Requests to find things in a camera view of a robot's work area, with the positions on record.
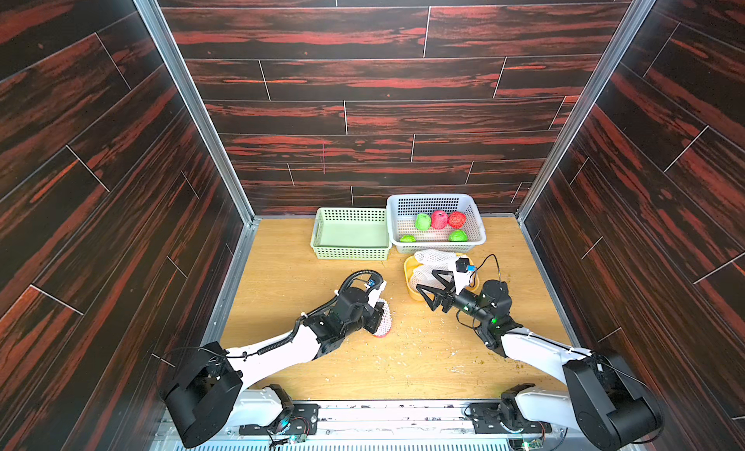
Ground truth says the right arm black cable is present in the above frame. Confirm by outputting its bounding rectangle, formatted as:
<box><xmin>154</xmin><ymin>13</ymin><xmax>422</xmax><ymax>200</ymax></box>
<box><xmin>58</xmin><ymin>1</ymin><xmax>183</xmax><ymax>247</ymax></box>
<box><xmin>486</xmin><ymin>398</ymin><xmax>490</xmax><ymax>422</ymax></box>
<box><xmin>511</xmin><ymin>333</ymin><xmax>665</xmax><ymax>446</ymax></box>

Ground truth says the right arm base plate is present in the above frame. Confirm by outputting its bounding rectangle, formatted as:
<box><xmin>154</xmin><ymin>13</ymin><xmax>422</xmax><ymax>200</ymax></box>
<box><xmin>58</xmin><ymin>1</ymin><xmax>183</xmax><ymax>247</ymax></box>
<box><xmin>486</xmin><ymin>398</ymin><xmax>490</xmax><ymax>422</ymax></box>
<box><xmin>465</xmin><ymin>400</ymin><xmax>552</xmax><ymax>435</ymax></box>

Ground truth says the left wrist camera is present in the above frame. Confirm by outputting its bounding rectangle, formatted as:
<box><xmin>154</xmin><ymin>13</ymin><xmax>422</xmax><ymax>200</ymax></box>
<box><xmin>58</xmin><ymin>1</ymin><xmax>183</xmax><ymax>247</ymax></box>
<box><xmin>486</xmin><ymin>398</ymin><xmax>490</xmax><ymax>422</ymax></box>
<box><xmin>366</xmin><ymin>278</ymin><xmax>386</xmax><ymax>308</ymax></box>

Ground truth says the red apple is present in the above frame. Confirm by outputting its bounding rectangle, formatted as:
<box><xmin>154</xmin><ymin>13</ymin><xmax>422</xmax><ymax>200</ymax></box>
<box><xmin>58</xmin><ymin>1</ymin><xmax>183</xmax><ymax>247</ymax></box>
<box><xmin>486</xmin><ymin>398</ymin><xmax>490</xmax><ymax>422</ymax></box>
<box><xmin>447</xmin><ymin>212</ymin><xmax>468</xmax><ymax>229</ymax></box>

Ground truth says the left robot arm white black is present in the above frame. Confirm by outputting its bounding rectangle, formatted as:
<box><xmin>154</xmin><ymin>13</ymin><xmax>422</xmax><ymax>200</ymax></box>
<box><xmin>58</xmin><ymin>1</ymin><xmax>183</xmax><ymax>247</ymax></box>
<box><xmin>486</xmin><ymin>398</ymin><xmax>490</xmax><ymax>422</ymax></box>
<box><xmin>160</xmin><ymin>283</ymin><xmax>388</xmax><ymax>448</ymax></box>

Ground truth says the yellow plastic tray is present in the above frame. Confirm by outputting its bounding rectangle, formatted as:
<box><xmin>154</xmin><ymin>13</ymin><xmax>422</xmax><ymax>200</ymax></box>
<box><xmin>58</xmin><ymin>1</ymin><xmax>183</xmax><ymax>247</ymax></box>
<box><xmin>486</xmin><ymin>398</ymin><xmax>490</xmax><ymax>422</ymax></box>
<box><xmin>404</xmin><ymin>253</ymin><xmax>471</xmax><ymax>302</ymax></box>

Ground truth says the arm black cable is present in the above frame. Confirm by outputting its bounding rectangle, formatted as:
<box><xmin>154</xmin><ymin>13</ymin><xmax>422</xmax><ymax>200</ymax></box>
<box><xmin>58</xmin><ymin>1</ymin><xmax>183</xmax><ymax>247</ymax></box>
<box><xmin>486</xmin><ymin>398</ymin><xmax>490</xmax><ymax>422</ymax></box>
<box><xmin>336</xmin><ymin>269</ymin><xmax>384</xmax><ymax>295</ymax></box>
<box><xmin>511</xmin><ymin>333</ymin><xmax>665</xmax><ymax>446</ymax></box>

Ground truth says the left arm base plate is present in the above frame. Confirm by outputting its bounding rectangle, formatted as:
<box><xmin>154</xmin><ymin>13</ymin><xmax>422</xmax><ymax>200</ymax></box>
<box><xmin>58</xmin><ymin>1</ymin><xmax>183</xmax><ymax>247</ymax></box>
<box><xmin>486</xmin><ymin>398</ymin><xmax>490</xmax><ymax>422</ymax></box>
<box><xmin>239</xmin><ymin>403</ymin><xmax>320</xmax><ymax>437</ymax></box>

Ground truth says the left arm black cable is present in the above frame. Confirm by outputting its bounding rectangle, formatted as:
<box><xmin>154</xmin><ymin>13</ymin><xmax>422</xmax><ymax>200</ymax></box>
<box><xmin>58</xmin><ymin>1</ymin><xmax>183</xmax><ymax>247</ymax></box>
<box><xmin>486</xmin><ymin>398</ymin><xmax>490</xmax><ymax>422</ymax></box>
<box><xmin>336</xmin><ymin>269</ymin><xmax>384</xmax><ymax>295</ymax></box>

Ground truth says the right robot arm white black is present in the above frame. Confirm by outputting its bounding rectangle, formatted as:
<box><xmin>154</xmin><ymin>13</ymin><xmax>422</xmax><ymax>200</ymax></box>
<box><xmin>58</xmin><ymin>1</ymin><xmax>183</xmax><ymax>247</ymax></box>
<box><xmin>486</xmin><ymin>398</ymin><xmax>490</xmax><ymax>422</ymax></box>
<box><xmin>416</xmin><ymin>271</ymin><xmax>664</xmax><ymax>450</ymax></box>

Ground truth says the green plastic basket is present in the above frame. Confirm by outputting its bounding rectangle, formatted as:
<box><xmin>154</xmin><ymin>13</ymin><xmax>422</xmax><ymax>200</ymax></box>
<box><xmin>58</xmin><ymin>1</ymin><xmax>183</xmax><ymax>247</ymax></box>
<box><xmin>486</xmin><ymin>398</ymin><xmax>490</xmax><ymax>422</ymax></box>
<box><xmin>310</xmin><ymin>208</ymin><xmax>392</xmax><ymax>261</ymax></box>

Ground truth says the white plastic basket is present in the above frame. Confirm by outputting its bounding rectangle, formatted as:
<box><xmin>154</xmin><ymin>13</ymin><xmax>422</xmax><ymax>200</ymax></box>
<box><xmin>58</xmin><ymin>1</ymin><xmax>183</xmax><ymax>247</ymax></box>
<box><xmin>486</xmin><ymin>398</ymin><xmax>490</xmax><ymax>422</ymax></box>
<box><xmin>386</xmin><ymin>193</ymin><xmax>486</xmax><ymax>254</ymax></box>

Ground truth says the white foam net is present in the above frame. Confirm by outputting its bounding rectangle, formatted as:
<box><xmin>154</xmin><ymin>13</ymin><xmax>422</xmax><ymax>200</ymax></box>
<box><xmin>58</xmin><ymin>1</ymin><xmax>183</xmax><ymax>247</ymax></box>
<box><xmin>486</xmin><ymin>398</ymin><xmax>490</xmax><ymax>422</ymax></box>
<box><xmin>414</xmin><ymin>249</ymin><xmax>460</xmax><ymax>274</ymax></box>
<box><xmin>409</xmin><ymin>266</ymin><xmax>444</xmax><ymax>294</ymax></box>

